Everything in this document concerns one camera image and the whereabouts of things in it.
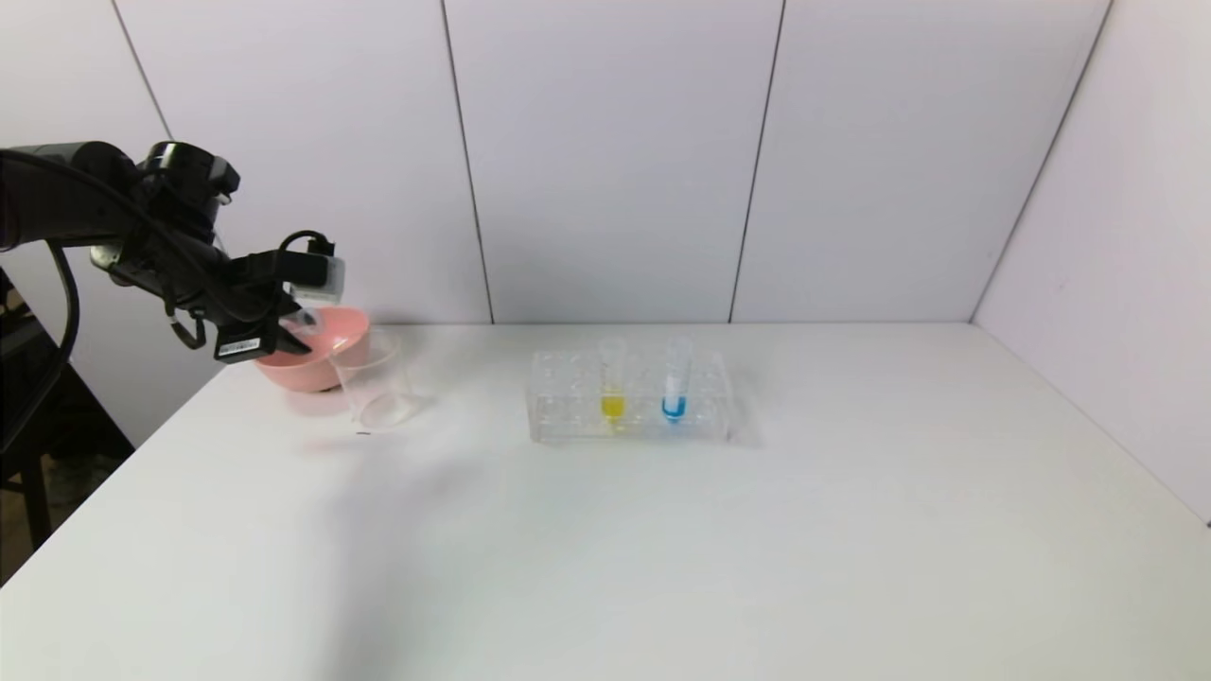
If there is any test tube with yellow pigment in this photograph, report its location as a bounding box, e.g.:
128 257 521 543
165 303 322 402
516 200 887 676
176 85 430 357
599 337 628 429

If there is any test tube with blue pigment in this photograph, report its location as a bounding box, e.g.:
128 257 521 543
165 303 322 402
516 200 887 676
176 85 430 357
661 337 690 425

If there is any clear acrylic test tube rack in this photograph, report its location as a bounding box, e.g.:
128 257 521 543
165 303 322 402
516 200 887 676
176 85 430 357
527 349 733 445

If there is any clear glass beaker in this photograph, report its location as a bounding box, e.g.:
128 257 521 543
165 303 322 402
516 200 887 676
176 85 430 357
331 330 420 434

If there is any pink bowl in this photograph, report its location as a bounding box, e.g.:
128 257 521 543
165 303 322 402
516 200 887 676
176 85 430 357
254 306 372 394

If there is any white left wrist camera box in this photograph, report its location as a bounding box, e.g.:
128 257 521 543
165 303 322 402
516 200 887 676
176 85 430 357
284 241 347 306

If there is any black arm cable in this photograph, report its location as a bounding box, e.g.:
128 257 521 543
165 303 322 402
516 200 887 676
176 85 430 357
0 149 204 455

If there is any black furniture frame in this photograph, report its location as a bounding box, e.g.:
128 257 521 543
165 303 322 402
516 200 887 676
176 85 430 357
0 270 134 551

